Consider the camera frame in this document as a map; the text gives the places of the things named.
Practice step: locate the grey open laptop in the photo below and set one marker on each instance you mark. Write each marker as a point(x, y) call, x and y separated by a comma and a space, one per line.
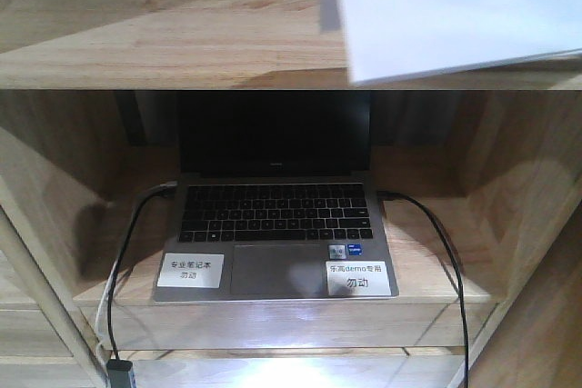
point(275, 200)

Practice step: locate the wooden shelf unit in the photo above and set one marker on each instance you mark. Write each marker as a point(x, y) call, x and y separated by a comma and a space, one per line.
point(506, 183)

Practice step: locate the grey usb hub adapter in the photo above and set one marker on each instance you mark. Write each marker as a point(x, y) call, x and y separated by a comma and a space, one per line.
point(121, 374)

